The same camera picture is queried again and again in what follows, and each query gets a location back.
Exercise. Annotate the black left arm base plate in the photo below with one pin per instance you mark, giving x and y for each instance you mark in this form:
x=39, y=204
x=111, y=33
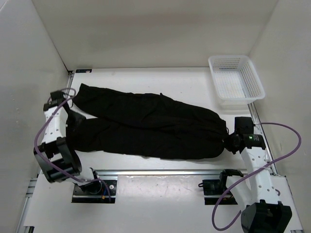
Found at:
x=96, y=192

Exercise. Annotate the aluminium front rail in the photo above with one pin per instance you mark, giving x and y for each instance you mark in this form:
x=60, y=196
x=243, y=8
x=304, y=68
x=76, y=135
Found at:
x=154, y=172

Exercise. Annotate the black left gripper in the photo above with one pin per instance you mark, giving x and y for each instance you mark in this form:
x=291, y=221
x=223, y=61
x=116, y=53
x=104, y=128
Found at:
x=80, y=118

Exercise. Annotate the white perforated plastic basket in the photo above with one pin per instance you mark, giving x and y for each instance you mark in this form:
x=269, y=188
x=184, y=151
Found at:
x=236, y=81

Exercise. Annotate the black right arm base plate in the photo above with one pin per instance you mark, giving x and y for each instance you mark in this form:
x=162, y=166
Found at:
x=212, y=190

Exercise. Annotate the aluminium right side rail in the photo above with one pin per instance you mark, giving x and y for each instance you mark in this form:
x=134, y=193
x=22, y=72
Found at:
x=259, y=130

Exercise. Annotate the aluminium left side rail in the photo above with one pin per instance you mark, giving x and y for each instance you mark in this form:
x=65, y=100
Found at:
x=51, y=149

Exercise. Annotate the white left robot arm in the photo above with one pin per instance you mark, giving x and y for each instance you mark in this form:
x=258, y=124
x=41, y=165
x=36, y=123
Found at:
x=85, y=176

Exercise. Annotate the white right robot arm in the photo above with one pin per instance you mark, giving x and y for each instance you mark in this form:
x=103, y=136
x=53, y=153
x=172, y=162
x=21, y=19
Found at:
x=261, y=209

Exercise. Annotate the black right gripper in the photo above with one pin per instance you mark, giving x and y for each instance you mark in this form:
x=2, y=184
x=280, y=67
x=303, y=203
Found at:
x=228, y=144

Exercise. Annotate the black trousers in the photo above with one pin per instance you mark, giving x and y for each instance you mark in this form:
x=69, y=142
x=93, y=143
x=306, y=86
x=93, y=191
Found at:
x=149, y=125

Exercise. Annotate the aluminium rail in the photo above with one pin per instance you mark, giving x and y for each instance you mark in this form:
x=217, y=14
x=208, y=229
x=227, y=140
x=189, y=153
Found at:
x=154, y=172
x=259, y=130
x=51, y=149

